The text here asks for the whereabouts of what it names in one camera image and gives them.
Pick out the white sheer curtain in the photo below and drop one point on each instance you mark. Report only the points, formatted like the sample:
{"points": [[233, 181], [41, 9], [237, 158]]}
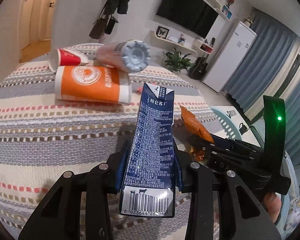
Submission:
{"points": [[295, 75]]}

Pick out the orange paper cup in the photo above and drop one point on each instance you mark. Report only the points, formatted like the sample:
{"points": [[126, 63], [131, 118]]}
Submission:
{"points": [[90, 85]]}

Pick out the white shelf box red inside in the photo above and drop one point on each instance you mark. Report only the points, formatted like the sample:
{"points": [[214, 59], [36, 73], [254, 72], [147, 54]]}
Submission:
{"points": [[205, 48]]}

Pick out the person's right hand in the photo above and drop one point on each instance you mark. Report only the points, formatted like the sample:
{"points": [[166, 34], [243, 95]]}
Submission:
{"points": [[273, 206]]}

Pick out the white coat rack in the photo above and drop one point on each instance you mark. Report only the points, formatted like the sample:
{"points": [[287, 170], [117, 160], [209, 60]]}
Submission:
{"points": [[102, 40]]}

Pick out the black bottle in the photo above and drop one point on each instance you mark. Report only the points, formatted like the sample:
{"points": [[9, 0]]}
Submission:
{"points": [[213, 42]]}

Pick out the small desk figurines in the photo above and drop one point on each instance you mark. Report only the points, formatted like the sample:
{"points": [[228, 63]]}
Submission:
{"points": [[181, 39]]}

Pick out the low curved white shelf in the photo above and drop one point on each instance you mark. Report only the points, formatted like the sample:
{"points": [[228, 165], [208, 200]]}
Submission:
{"points": [[175, 44]]}

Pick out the clear plastic bottle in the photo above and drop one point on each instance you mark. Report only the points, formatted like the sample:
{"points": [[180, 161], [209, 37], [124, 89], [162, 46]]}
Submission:
{"points": [[135, 56]]}

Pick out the striped woven blanket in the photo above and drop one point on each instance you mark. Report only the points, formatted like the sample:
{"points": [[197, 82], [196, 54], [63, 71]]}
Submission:
{"points": [[52, 130]]}

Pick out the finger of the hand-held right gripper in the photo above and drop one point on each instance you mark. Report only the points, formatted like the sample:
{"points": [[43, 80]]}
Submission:
{"points": [[222, 162], [215, 145]]}

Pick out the brown hanging bag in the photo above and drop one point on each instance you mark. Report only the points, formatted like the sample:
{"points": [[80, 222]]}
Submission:
{"points": [[97, 28]]}

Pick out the light blue laundry basket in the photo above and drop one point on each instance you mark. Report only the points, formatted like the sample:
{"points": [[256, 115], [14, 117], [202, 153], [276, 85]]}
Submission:
{"points": [[218, 112]]}

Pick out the white hallway door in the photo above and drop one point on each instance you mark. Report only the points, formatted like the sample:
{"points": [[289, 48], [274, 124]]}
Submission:
{"points": [[25, 17]]}

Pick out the potted green plant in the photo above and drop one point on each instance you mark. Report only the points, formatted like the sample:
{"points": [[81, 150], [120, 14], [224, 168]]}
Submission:
{"points": [[177, 60]]}

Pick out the black television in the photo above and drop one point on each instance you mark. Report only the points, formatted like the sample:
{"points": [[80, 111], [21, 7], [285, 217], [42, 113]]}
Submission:
{"points": [[187, 7]]}

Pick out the orange snack wrapper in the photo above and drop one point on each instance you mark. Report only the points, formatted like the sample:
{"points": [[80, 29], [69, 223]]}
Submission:
{"points": [[195, 127]]}

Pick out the black hanging bag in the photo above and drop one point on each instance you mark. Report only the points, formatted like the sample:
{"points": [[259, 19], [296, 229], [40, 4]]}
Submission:
{"points": [[110, 25]]}

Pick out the black acoustic guitar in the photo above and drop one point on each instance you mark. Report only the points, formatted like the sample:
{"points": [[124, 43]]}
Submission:
{"points": [[197, 70]]}

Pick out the white interior door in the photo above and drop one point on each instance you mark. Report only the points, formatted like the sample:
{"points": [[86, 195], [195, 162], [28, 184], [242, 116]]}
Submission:
{"points": [[41, 12]]}

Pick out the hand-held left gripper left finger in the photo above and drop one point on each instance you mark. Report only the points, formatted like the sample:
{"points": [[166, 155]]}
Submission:
{"points": [[120, 170]]}

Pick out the black mug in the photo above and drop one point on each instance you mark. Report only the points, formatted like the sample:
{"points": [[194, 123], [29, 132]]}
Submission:
{"points": [[243, 128]]}

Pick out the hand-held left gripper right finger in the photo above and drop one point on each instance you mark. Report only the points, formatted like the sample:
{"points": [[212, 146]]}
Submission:
{"points": [[179, 180]]}

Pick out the red paper cup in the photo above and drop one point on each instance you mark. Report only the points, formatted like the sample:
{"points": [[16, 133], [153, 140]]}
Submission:
{"points": [[65, 57]]}

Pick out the blue box wall shelf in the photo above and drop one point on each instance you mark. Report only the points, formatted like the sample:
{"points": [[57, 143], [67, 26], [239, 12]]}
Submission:
{"points": [[227, 11]]}

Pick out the blue milk carton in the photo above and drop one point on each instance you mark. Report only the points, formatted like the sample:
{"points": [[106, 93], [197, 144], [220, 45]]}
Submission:
{"points": [[152, 135]]}

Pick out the framed butterfly picture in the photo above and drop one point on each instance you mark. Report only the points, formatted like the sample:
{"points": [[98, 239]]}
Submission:
{"points": [[162, 32]]}

